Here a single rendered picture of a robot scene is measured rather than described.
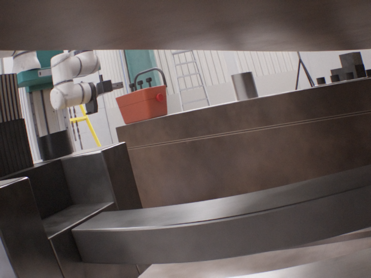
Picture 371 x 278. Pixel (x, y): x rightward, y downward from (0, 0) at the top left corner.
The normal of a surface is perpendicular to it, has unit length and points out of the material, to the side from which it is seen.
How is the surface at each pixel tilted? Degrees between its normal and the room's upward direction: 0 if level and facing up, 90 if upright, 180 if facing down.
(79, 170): 90
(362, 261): 0
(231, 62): 90
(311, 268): 0
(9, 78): 90
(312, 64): 90
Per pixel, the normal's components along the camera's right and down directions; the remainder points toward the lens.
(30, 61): 0.49, -0.43
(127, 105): -0.63, 0.32
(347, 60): -0.88, 0.23
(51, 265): 0.92, -0.18
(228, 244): -0.33, 0.15
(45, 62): 0.83, -0.14
